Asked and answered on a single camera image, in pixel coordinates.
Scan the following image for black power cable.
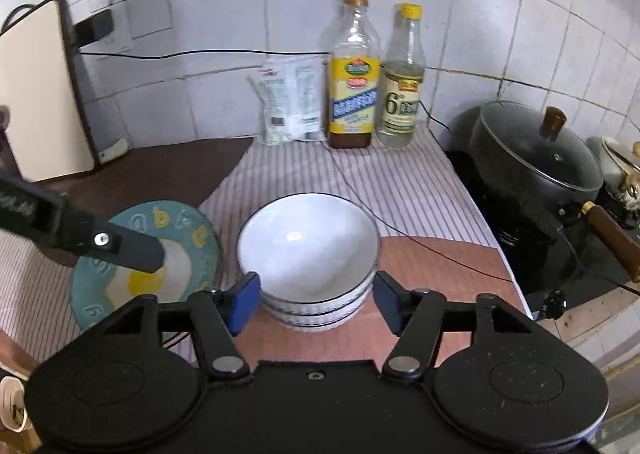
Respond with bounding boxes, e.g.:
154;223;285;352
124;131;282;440
79;48;516;285

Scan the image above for cream enamel pot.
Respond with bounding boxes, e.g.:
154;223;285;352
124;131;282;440
587;136;639;229

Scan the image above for white plastic seasoning bag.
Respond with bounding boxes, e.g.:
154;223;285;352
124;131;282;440
247;55;326;146

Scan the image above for black induction cooktop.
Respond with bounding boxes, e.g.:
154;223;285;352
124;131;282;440
447;151;639;321

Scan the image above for clear white vinegar bottle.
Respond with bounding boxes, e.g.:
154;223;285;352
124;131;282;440
376;3;426;148

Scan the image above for white cutting board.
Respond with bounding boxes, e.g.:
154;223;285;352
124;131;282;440
1;0;99;182

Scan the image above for yellow label cooking wine bottle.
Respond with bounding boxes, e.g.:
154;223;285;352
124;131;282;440
326;0;381;149

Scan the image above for blue fried egg plate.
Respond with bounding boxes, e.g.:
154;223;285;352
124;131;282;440
70;200;220;330

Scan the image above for striped brown table mat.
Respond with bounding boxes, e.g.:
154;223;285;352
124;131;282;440
1;131;526;370

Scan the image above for black power adapter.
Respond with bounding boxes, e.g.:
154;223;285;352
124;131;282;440
74;8;114;47

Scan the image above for black pot with glass lid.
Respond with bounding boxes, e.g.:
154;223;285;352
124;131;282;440
468;100;639;283

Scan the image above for white ribbed bowl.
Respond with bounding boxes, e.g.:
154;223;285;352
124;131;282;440
262;276;373;315
236;193;381;302
262;290;371;333

